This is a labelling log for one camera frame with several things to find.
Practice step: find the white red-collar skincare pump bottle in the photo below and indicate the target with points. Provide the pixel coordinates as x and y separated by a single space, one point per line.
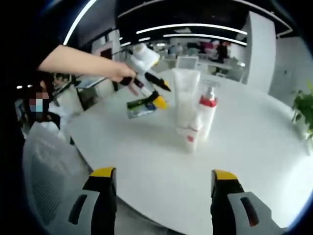
207 115

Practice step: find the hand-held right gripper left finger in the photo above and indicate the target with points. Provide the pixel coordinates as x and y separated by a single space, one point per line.
105 208

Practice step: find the green skincare sachet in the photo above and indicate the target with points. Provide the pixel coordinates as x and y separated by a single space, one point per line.
140 107

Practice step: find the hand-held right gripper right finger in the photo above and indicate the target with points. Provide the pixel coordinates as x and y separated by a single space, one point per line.
222 208

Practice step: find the person's left hand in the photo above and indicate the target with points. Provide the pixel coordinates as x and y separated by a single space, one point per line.
123 72

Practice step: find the curved ceiling light strip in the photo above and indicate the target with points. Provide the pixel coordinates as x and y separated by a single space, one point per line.
75 22

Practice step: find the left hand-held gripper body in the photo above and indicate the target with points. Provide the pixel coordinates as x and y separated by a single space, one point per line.
143 60

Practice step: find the white-framed office chair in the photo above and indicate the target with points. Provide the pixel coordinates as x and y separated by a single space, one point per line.
187 62

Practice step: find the potted green plant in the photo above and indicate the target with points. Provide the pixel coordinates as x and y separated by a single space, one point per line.
303 107

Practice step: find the large white skincare tube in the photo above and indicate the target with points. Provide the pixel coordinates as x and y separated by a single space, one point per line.
185 98

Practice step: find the small white skincare tube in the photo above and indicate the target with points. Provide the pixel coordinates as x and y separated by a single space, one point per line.
190 139

